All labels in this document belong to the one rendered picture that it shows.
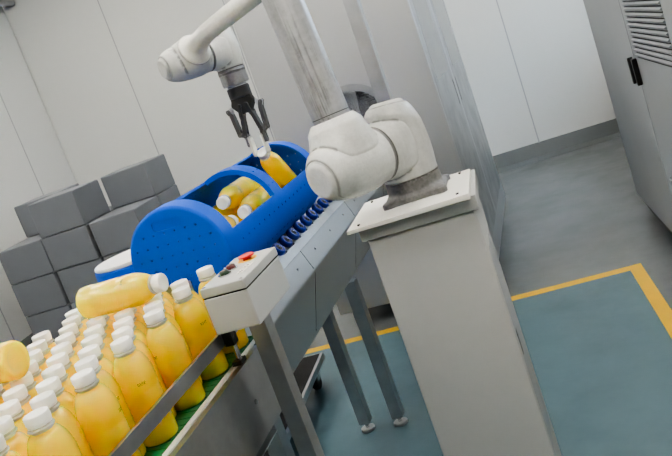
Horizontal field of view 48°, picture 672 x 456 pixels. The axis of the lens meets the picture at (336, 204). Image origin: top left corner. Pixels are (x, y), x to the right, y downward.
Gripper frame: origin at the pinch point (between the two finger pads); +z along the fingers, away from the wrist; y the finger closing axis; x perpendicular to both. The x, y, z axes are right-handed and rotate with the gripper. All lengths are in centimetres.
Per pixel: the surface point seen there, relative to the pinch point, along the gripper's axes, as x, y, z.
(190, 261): 64, 2, 17
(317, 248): 2.6, -7.6, 38.4
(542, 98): -453, -78, 76
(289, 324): 43, -7, 48
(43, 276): -220, 289, 59
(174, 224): 64, 3, 7
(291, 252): 20.5, -6.0, 32.9
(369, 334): -31, -2, 85
